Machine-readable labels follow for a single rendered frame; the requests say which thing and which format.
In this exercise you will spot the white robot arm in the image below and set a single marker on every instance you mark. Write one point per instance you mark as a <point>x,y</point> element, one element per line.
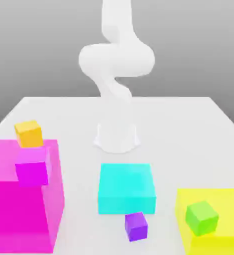
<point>116,59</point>

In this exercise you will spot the small orange cube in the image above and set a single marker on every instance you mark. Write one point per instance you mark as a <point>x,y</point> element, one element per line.
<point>30,133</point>

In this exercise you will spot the small magenta cube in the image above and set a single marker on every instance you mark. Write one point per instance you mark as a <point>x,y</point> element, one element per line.
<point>32,173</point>

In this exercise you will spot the small purple cube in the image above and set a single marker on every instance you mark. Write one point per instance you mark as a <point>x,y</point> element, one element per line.
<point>136,227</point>

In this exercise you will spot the small green cube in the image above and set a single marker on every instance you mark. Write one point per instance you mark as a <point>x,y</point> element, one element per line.
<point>201,218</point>

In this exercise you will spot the large cyan box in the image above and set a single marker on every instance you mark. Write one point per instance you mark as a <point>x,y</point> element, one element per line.
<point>126,187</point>

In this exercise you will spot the large yellow box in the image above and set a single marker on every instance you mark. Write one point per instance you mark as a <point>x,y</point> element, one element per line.
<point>228,199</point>

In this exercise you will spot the large pink box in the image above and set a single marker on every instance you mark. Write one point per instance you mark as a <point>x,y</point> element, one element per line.
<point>13,215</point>

